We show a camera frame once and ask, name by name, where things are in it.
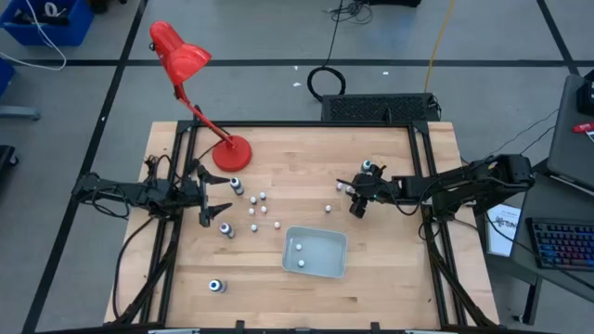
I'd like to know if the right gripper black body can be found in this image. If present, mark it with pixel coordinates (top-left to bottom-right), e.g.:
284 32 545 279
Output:
353 164 396 203

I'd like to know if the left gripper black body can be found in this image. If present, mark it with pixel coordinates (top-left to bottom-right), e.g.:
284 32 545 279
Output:
179 162 209 228

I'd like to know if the grey plastic bin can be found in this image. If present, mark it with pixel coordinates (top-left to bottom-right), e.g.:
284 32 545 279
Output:
281 225 349 280

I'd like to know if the red desk lamp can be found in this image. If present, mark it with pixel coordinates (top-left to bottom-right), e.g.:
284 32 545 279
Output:
148 20 253 173

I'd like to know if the black computer case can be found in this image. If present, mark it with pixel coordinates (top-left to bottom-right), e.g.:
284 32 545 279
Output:
320 93 441 124

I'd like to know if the white paper sheet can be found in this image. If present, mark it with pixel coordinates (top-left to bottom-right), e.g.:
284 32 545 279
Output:
484 202 523 258

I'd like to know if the dark grey desk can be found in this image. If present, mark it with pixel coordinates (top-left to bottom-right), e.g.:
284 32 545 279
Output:
482 160 594 326

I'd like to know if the grey metal bar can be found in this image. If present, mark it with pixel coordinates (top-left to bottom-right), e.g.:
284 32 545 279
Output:
0 105 41 122

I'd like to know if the grey table top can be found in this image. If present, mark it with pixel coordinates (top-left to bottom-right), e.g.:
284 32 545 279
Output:
546 73 594 192

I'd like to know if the backlit black keyboard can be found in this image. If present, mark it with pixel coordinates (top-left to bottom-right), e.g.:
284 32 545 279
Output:
531 217 594 273

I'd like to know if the blue storage bin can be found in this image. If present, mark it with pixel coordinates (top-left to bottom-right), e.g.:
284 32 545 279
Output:
0 0 96 47

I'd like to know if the black device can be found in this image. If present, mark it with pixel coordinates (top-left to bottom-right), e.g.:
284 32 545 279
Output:
576 69 594 117

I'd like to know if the black lamp power cable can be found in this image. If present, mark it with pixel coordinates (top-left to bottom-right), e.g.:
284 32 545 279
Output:
185 138 228 175

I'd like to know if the black aluminium table frame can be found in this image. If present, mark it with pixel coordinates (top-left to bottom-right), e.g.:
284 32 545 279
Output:
104 119 502 334

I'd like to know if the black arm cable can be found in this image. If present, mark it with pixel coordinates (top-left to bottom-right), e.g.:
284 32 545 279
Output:
112 216 157 321

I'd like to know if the black coiled cable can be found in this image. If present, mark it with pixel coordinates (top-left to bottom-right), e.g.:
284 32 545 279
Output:
306 0 347 103

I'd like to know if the yellow cable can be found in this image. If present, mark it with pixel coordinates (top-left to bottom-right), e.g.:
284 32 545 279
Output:
424 0 456 93

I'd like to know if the tangled black cable bundle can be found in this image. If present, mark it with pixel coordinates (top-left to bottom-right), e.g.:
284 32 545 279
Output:
328 0 373 25

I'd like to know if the white cable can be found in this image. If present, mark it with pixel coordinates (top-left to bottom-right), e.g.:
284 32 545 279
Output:
0 0 69 72

